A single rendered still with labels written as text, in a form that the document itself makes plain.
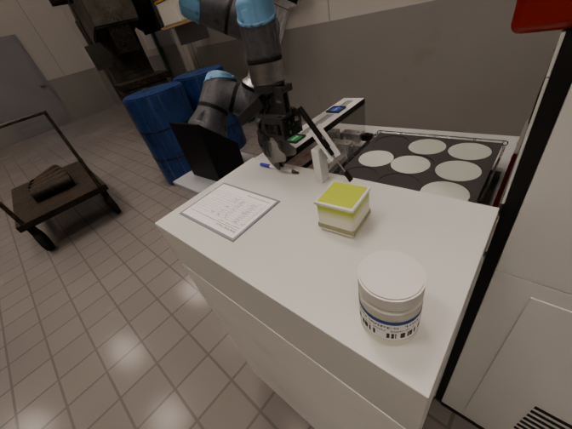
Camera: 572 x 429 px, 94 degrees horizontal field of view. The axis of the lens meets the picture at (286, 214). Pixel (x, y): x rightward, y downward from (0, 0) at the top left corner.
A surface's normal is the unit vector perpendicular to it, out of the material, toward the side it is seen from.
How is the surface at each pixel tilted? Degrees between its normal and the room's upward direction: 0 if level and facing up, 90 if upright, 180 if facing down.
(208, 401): 0
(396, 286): 0
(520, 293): 90
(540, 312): 90
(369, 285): 0
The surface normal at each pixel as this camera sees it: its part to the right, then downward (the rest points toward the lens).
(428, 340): -0.21, -0.77
